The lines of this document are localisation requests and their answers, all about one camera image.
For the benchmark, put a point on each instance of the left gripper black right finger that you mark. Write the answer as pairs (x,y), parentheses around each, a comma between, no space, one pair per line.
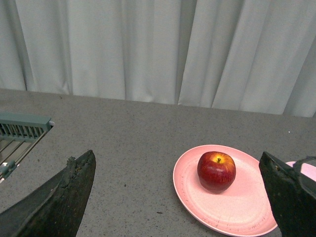
(292,195)

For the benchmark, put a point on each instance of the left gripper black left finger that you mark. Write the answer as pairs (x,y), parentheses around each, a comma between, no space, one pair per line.
(56,208)

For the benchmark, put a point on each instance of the white curtain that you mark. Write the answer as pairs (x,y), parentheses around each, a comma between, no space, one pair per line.
(246,55)

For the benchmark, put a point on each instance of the green metal dish rack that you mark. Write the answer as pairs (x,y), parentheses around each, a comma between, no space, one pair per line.
(19,133)

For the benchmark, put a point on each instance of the pink plate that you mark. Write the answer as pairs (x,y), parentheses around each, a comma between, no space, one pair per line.
(243,210)

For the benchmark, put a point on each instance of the red yellow apple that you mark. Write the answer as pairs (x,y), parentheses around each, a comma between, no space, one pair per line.
(216,171)

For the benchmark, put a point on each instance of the pink bowl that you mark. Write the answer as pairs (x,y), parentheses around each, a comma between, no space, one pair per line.
(307,172)

